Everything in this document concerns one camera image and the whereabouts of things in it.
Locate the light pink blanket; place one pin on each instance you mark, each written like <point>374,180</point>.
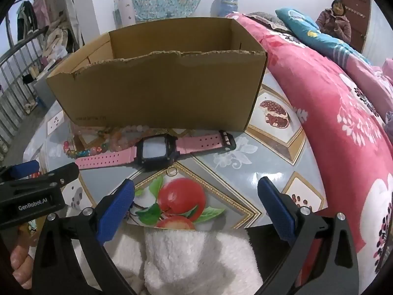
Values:
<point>368,80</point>

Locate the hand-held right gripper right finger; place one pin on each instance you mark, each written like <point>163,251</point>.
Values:
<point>276,213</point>

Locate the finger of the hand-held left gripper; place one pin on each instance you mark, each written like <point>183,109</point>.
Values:
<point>66,172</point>
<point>26,169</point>

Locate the pile of beige clothes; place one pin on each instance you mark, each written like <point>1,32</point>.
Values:
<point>56,40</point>

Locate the pink floral blanket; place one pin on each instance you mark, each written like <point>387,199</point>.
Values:
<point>322,98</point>

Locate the grey cabinet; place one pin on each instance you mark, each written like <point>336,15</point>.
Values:
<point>44,90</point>

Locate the grey patterned cushion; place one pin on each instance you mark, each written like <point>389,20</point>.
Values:
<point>264,18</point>

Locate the brown wooden door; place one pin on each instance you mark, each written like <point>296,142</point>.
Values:
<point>356,3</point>

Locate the white fleece clothing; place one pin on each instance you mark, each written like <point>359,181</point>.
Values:
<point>190,258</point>

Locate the blue patterned pillow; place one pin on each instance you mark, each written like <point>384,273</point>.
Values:
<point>307,27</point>

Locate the blue water jug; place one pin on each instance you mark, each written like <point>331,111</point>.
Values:
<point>227,4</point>

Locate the hanging dark jacket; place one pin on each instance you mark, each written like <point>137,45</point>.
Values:
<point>26,18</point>

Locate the fruit print tablecloth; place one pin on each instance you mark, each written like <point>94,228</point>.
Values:
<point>245,166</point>

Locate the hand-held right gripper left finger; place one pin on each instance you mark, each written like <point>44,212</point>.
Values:
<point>116,210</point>

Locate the brown cardboard box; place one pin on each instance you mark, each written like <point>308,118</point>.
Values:
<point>153,92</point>

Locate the person's left hand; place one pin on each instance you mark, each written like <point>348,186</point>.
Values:
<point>20,264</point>

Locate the metal railing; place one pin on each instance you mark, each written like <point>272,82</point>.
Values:
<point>12,76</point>

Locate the hanging pink garment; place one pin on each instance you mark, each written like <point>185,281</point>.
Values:
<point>44,6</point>

